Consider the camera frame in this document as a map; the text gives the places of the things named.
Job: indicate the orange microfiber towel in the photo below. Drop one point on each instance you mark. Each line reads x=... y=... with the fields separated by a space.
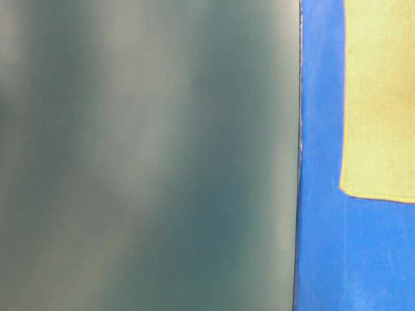
x=378 y=146

